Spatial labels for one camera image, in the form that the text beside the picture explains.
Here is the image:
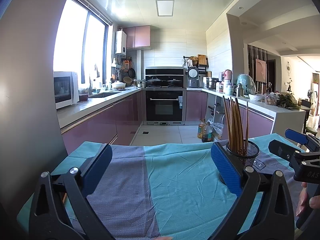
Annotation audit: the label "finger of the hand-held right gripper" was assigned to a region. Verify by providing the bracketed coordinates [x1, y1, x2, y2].
[285, 129, 320, 153]
[268, 139, 304, 167]

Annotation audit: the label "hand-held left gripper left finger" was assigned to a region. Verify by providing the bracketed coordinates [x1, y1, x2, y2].
[29, 144, 113, 240]

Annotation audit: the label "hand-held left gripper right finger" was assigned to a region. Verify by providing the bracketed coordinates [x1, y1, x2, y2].
[211, 142, 295, 240]

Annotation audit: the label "black mesh pen holder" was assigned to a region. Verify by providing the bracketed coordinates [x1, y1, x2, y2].
[219, 139, 260, 185]

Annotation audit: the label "set of bamboo chopsticks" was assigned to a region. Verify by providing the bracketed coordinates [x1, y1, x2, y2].
[222, 97, 250, 157]

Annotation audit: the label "person's right hand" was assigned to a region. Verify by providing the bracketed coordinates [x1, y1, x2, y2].
[296, 182, 320, 217]

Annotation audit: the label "dark round stool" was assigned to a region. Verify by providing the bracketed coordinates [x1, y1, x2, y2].
[304, 126, 319, 137]

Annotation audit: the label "purple kitchen base cabinets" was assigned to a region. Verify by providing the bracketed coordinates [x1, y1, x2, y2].
[186, 91, 274, 137]
[61, 90, 145, 147]

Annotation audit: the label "bunch of leafy greens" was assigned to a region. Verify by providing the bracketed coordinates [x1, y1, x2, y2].
[276, 94, 300, 110]

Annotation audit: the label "dark cooking oil bottle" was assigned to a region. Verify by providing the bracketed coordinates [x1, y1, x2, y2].
[202, 122, 213, 143]

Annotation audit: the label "white plastic bag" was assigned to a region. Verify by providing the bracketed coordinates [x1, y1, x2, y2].
[207, 121, 224, 140]

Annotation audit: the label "teal and grey tablecloth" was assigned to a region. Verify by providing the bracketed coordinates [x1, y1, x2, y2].
[17, 132, 310, 240]

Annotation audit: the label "yellow cooking oil bottle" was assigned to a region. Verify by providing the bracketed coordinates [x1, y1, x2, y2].
[197, 119, 207, 139]

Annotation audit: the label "white kitchen countertop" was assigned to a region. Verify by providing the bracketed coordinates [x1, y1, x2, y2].
[57, 86, 307, 130]

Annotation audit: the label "teal countertop appliance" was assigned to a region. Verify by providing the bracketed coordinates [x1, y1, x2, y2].
[237, 74, 255, 95]

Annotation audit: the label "white plastic jug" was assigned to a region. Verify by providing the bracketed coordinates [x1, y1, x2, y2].
[222, 80, 233, 94]

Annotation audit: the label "stainless steel stock pot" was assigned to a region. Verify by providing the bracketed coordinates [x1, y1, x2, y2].
[205, 77, 218, 90]

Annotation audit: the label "chrome sink faucet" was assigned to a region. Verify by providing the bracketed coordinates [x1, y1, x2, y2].
[89, 74, 97, 95]

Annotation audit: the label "white microwave oven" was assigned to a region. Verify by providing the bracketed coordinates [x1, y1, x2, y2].
[54, 71, 79, 110]

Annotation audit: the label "black built-in oven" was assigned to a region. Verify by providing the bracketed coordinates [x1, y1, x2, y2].
[145, 89, 184, 122]

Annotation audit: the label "silver rice cooker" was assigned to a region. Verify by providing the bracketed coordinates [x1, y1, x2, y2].
[187, 66, 200, 88]

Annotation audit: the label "grey refrigerator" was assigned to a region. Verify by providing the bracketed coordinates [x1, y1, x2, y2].
[0, 0, 75, 205]

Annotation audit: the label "black range hood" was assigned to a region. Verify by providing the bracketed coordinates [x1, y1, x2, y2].
[145, 67, 185, 88]

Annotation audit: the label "large kitchen window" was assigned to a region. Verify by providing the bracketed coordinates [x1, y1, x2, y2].
[54, 0, 113, 85]

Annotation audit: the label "rectangular ceiling light panel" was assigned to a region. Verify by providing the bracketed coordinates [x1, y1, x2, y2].
[155, 0, 175, 17]

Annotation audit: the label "pink framed wall painting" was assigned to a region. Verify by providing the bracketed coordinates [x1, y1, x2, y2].
[255, 58, 267, 83]

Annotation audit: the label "white wall water heater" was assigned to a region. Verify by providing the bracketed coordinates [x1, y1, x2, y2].
[115, 30, 127, 55]

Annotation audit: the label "purple upper wall cabinet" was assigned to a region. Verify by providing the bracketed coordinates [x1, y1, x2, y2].
[124, 25, 151, 49]

